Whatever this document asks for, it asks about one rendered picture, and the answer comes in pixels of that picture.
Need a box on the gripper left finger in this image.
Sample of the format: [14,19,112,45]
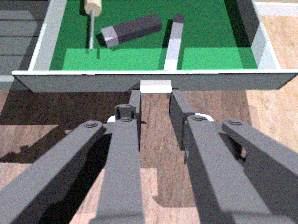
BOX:
[0,88,145,224]

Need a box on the screwdriver with beige handle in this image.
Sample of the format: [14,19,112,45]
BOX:
[84,0,101,51]

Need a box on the pale grey box-shaped chest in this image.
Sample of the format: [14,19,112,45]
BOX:
[0,0,298,99]

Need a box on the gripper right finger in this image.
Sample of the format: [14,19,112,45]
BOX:
[169,88,298,224]

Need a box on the dark grey rectangular block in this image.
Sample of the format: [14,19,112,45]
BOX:
[101,13,162,47]

